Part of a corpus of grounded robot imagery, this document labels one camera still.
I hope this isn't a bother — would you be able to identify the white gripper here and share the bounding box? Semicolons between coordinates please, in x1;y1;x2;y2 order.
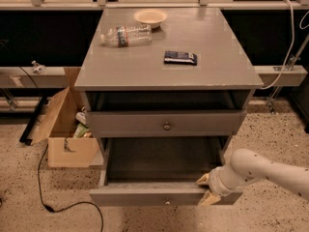
196;164;249;207

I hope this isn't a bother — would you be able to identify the grey drawer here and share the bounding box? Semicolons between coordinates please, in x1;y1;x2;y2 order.
90;136;229;207
86;110;246;137

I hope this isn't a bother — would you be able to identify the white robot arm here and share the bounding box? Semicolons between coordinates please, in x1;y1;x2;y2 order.
196;148;309;206

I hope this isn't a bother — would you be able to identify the grey top drawer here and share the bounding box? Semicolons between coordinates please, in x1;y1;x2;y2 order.
86;110;246;137

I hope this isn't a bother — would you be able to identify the grey drawer cabinet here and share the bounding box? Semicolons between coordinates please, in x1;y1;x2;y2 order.
74;7;265;189

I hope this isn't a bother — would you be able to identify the open cardboard box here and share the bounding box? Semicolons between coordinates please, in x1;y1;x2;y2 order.
31;68;103;168

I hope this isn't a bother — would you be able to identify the dark blue snack packet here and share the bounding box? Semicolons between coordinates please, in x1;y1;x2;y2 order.
164;51;197;66

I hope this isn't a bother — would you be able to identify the green packet in box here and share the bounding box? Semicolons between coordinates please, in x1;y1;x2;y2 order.
73;123;90;138

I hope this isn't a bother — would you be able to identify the white bottle in box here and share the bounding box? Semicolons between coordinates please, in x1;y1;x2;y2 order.
75;112;87;125

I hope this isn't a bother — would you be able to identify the clear plastic water bottle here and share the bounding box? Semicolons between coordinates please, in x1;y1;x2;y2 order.
99;24;153;47

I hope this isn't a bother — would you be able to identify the beige ceramic bowl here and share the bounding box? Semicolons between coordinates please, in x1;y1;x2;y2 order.
133;9;167;29

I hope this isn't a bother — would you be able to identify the black metal stand leg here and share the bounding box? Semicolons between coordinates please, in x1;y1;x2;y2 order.
19;95;47;146

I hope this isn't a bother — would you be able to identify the small clear object on ledge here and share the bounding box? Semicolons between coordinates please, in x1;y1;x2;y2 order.
31;60;46;74

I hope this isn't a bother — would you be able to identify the black floor cable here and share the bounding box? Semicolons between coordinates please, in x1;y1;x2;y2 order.
37;143;105;232

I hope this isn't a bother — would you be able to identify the white hanging cable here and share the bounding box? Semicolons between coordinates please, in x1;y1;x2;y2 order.
259;0;296;91

